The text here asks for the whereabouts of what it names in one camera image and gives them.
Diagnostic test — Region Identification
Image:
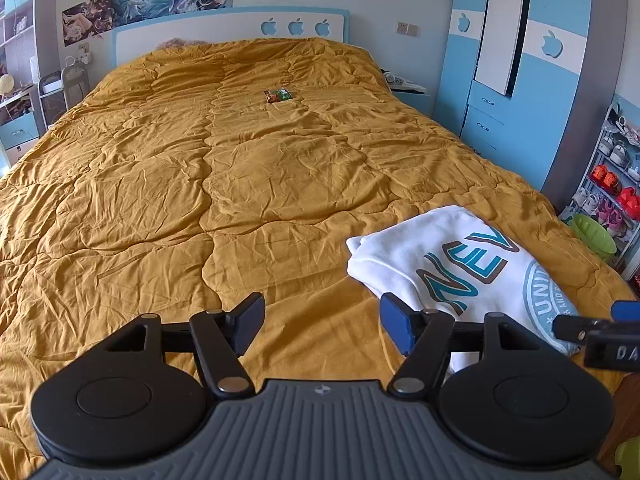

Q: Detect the white and blue headboard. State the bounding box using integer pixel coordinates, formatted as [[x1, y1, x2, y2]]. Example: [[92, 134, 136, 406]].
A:
[[110, 7, 351, 69]]

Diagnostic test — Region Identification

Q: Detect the row of shoes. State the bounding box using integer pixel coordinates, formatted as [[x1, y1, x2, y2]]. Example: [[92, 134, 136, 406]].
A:
[[572, 110, 640, 241]]

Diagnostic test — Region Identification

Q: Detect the blue and white wardrobe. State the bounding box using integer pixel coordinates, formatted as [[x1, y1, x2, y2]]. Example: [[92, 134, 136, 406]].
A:
[[434, 0, 617, 207]]

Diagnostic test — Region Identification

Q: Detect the mustard yellow quilt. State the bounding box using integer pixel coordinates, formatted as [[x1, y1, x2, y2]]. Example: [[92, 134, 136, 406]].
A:
[[0, 38, 639, 477]]

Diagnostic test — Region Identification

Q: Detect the yellow-green plastic object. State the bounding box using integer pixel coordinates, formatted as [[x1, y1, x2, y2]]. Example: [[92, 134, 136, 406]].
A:
[[613, 435, 640, 480]]

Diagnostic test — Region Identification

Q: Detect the white printed shirt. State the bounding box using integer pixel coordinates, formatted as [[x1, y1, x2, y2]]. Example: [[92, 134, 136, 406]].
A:
[[346, 204, 584, 376]]

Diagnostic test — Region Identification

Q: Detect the metal shoe rack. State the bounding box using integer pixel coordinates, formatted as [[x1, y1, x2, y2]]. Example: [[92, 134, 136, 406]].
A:
[[559, 94, 640, 282]]

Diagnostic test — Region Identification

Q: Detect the grey metal rack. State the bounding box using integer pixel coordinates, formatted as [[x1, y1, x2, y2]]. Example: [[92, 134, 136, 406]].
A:
[[61, 55, 92, 107]]

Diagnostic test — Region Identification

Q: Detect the white wall bookshelf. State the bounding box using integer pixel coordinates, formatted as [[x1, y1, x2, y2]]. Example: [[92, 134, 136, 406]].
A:
[[0, 0, 39, 86]]

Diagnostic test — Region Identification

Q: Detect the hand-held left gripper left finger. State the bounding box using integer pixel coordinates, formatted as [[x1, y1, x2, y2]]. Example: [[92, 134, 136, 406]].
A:
[[99, 292, 265, 397]]

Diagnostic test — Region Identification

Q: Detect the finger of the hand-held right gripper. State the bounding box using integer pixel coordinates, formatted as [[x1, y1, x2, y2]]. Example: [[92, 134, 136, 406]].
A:
[[610, 300, 640, 322], [551, 313, 612, 344]]

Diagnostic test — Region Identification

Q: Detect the brown furry pillow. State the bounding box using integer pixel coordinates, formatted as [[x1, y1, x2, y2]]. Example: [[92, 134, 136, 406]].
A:
[[154, 37, 207, 51]]

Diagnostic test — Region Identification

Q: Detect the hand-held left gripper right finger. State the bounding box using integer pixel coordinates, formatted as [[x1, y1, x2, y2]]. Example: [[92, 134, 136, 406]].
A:
[[379, 292, 544, 397]]

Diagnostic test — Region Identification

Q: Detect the blue nightstand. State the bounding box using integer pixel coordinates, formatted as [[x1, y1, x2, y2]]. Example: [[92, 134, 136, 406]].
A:
[[381, 69, 434, 112]]

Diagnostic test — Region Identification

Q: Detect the light blue desk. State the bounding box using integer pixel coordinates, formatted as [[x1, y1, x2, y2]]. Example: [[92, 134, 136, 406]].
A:
[[0, 85, 45, 163]]

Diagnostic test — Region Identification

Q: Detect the green plastic basin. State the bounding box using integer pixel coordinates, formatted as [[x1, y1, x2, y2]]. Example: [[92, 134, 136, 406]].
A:
[[569, 213, 617, 262]]

